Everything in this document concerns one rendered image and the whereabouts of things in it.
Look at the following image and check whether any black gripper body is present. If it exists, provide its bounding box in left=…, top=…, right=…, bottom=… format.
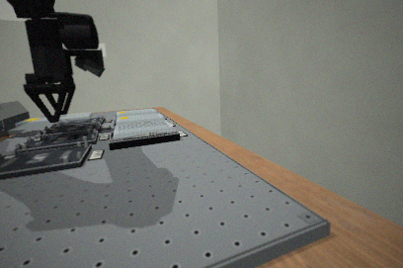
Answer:
left=23, top=45, right=75, bottom=88

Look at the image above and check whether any grey operator panel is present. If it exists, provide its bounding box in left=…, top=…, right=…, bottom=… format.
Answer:
left=0, top=101, right=30, bottom=132

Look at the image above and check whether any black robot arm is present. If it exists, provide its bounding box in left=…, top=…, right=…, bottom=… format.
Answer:
left=7, top=0, right=105, bottom=77

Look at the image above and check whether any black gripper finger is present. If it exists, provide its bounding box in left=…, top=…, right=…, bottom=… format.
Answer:
left=24, top=86, right=68, bottom=123
left=44, top=86, right=75, bottom=115

